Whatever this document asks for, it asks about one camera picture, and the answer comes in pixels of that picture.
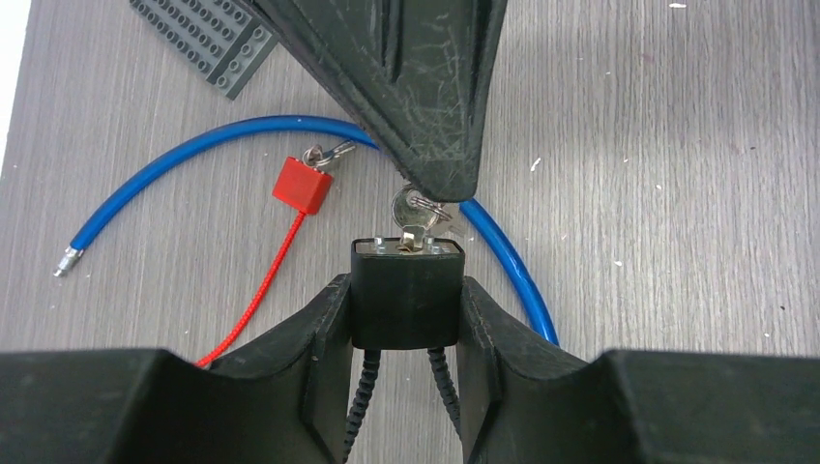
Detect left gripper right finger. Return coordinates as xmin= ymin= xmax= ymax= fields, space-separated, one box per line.
xmin=456 ymin=278 xmax=819 ymax=463

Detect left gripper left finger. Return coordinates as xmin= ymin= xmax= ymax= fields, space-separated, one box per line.
xmin=1 ymin=275 xmax=352 ymax=463

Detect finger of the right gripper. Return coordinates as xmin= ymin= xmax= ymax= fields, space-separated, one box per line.
xmin=254 ymin=0 xmax=507 ymax=203

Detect blue cable lock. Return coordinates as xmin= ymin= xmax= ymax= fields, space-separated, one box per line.
xmin=54 ymin=115 xmax=559 ymax=345

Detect small silver key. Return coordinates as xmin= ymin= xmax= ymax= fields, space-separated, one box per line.
xmin=302 ymin=140 xmax=357 ymax=172

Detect silver key pair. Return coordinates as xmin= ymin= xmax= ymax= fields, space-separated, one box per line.
xmin=392 ymin=185 xmax=466 ymax=254

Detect black cable padlock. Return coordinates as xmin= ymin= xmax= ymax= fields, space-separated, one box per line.
xmin=342 ymin=237 xmax=465 ymax=460

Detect red cable padlock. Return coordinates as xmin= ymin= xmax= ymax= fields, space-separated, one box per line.
xmin=195 ymin=157 xmax=333 ymax=368

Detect grey building plate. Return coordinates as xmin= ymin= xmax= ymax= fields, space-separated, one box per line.
xmin=129 ymin=0 xmax=278 ymax=101

